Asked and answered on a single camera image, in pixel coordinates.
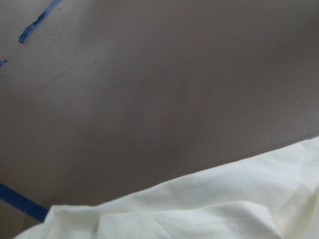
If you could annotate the frayed blue tape strip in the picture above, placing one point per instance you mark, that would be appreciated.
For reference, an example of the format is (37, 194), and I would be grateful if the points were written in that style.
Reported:
(29, 29)

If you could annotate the cream long-sleeve cat shirt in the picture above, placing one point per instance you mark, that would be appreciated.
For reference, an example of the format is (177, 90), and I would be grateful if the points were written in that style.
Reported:
(274, 195)

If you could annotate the blue tape under shirt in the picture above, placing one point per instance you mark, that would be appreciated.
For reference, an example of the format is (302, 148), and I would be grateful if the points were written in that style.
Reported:
(23, 203)

